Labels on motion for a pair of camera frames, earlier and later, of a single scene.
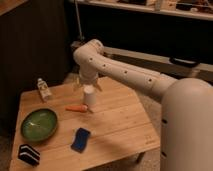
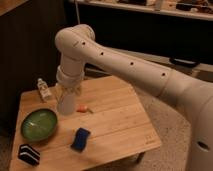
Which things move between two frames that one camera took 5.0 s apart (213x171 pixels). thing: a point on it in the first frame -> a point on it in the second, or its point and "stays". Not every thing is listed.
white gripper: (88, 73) -> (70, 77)
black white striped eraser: (28, 154) stays
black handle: (185, 62) stays
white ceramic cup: (90, 94) -> (67, 103)
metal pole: (79, 21) stays
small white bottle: (43, 89) stays
